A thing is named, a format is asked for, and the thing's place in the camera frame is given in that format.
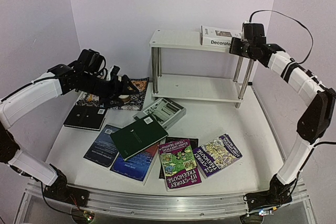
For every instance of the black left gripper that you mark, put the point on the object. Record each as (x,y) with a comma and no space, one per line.
(116,91)

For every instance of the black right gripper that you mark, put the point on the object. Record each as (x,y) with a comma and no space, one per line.
(237,46)

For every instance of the brown Decorate book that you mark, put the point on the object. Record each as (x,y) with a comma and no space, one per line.
(218,37)

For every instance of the dark green hardcover book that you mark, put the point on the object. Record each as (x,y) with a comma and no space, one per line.
(138,136)

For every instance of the grey photo cover book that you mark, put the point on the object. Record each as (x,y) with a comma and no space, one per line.
(165,111)

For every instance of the black paperback book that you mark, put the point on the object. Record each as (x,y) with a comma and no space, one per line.
(193,143)

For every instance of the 117-Storey Treehouse book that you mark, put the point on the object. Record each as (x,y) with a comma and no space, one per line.
(179,165)

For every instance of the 52-Storey Treehouse book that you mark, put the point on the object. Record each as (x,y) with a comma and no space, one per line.
(216,155)

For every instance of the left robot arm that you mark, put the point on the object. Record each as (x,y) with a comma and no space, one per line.
(81,74)

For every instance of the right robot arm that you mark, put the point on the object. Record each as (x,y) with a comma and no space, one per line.
(312,125)

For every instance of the glass cup with brown band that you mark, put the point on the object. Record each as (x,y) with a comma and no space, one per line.
(125,98)

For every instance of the patterned placemat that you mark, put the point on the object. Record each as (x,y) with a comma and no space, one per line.
(136,100)

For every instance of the black notebook with barcode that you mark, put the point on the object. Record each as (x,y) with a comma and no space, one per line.
(86,117)

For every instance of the white two-tier shelf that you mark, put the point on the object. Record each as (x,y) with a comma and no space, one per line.
(184,69)

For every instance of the dark blue paperback book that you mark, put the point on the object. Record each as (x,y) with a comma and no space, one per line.
(103,150)

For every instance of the blue orange paperback book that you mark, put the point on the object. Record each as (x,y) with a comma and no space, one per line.
(138,167)

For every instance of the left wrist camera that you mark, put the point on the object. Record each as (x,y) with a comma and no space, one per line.
(113,71)

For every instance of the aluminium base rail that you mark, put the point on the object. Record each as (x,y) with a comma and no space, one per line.
(156,207)

